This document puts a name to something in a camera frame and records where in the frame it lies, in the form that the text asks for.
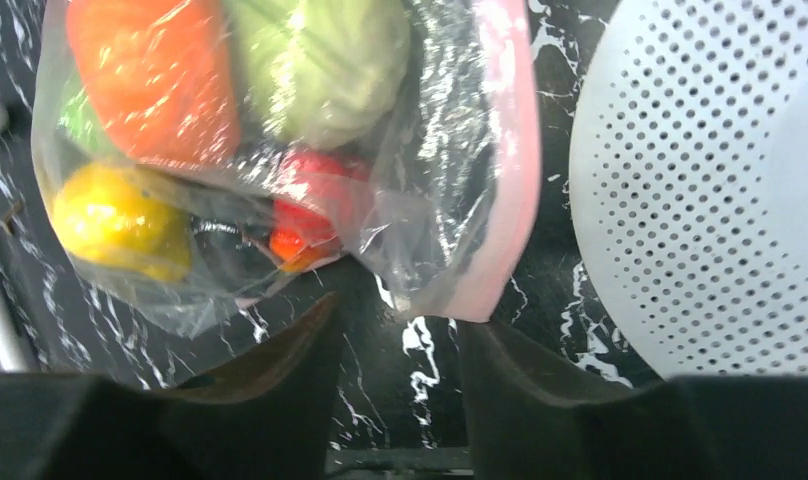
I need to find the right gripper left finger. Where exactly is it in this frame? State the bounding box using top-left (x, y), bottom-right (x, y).
top-left (0, 294), bottom-right (341, 479)

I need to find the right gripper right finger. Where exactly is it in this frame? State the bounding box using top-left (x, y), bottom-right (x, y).
top-left (458, 323), bottom-right (808, 479)

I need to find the red tomato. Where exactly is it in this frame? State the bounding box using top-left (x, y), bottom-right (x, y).
top-left (269, 150), bottom-right (369, 273)

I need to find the yellow bell pepper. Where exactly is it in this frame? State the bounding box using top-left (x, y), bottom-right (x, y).
top-left (49, 162), bottom-right (192, 282)

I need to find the clear zip top bag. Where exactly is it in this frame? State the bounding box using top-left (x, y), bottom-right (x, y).
top-left (31, 1), bottom-right (541, 337)

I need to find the green cabbage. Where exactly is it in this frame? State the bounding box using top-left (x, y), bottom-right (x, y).
top-left (224, 0), bottom-right (411, 150)

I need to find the green apple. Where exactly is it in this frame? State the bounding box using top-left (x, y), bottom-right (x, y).
top-left (58, 71), bottom-right (122, 157)

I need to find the orange fruit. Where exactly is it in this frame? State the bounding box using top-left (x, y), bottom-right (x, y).
top-left (66, 1), bottom-right (240, 168)

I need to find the white tape roll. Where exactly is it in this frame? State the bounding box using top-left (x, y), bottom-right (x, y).
top-left (569, 1), bottom-right (808, 378)

